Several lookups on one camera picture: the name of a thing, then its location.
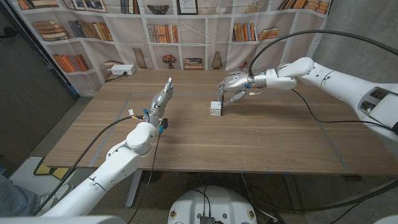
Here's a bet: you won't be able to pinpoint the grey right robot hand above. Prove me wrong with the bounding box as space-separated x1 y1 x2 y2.
216 70 256 105

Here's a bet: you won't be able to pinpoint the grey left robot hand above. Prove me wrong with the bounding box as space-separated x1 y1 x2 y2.
142 77 175 124

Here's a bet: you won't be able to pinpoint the small white cube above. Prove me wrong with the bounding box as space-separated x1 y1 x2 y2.
210 101 222 116

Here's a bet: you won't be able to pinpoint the white power strip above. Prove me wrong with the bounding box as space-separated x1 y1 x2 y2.
110 64 137 77

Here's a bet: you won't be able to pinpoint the printed bookshelf backdrop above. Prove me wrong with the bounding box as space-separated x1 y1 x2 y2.
7 0 333 98

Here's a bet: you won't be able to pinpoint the grey metal table leg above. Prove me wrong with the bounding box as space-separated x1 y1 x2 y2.
126 170 144 208
284 173 303 215

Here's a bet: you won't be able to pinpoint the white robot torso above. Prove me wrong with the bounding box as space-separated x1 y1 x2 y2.
167 185 258 224

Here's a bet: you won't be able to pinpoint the white grey sneaker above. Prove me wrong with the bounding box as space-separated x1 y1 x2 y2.
39 183 74 206

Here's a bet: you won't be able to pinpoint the white yellow floor mat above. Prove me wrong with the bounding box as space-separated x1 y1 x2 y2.
9 156 71 195

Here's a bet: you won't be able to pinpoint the person leg blue jeans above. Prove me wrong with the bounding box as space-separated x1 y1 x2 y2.
0 174 43 217

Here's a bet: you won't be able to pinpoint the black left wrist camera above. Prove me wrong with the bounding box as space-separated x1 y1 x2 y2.
158 117 170 134

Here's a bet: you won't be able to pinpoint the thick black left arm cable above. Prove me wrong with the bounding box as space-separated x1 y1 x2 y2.
32 114 146 216

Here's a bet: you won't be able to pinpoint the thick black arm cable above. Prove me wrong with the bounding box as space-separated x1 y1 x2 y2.
248 29 398 78
32 114 146 216

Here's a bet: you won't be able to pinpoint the black power strip cord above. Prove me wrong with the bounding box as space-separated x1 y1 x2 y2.
104 71 128 84

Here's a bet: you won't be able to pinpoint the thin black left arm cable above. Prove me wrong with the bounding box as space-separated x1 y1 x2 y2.
126 130 162 224

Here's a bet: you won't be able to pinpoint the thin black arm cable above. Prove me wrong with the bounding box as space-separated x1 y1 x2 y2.
126 130 162 224
291 88 394 132

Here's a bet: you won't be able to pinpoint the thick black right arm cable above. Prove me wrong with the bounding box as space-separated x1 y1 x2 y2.
248 29 398 78

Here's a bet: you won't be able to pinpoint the black torso cable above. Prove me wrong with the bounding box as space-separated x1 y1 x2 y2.
189 188 212 217

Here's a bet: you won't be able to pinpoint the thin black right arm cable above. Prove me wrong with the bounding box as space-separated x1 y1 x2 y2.
291 88 394 132

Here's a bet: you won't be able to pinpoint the black floor cable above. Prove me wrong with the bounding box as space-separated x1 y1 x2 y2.
253 179 398 212

